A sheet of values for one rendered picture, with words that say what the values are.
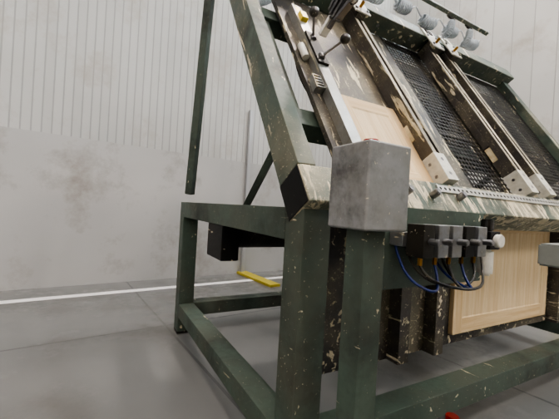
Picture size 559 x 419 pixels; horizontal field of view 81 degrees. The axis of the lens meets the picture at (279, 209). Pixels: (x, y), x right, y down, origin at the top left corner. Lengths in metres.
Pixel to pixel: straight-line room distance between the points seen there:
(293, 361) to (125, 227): 2.73
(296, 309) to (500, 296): 1.42
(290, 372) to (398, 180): 0.55
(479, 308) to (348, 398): 1.25
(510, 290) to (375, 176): 1.60
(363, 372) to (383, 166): 0.43
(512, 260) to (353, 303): 1.51
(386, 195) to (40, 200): 3.02
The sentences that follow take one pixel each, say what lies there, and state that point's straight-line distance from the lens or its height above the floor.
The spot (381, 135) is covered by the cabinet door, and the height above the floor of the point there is 1.08.
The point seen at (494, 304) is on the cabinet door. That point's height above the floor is 0.36.
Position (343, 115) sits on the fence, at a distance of 1.18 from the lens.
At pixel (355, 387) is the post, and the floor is 0.42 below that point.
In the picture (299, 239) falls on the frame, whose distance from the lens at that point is 0.84.
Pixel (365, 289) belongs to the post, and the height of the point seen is 0.63.
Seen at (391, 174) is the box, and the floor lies 0.87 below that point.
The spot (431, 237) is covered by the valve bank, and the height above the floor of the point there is 0.73.
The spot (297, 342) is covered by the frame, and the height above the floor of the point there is 0.45.
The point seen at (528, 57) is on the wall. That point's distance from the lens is 5.11.
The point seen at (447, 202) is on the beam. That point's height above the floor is 0.84.
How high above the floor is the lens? 0.78
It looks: level
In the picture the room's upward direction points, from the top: 3 degrees clockwise
